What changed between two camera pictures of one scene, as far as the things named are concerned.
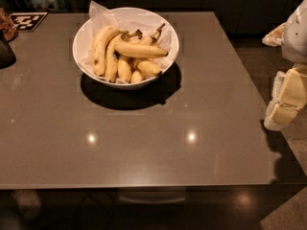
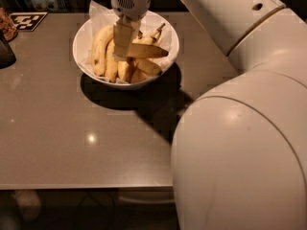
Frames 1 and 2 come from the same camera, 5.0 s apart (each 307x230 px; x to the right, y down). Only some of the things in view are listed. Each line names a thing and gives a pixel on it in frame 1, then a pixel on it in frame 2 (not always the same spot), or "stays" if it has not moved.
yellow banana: x=111 y=64 stays
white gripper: x=295 y=37 -> x=131 y=3
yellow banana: x=138 y=48 stays
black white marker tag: x=28 y=21 stays
